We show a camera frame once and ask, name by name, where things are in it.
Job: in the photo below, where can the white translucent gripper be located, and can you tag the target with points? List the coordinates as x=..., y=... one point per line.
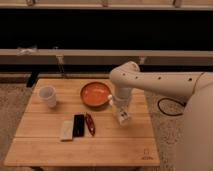
x=122, y=97

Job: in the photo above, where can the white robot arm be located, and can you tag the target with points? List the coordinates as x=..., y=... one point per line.
x=194, y=151

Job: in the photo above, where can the orange ceramic bowl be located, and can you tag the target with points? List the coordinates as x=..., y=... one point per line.
x=95, y=94

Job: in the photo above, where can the black rectangular case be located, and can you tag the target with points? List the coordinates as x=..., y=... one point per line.
x=78, y=129

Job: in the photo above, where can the white rectangular eraser block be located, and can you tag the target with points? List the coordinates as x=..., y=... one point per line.
x=66, y=131

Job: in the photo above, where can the white plastic cup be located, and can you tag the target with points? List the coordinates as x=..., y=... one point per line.
x=48, y=95

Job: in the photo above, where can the grey metal rail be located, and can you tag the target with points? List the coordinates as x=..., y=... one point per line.
x=28, y=56

